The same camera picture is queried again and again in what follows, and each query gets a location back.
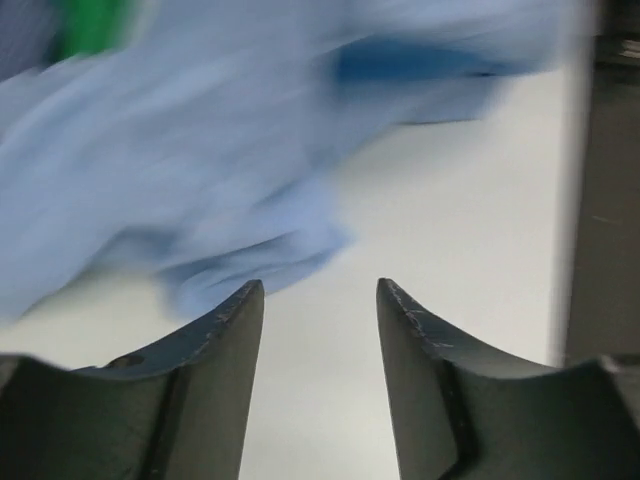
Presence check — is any green plastic bin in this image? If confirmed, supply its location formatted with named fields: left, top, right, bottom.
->
left=48, top=0, right=154, bottom=63

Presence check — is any light blue long sleeve shirt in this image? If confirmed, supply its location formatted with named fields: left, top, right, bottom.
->
left=1, top=1, right=571, bottom=318

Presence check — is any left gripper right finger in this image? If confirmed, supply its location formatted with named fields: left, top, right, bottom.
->
left=377, top=278, right=639, bottom=479

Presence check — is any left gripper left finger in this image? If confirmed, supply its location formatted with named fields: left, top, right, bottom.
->
left=1, top=281, right=264, bottom=480

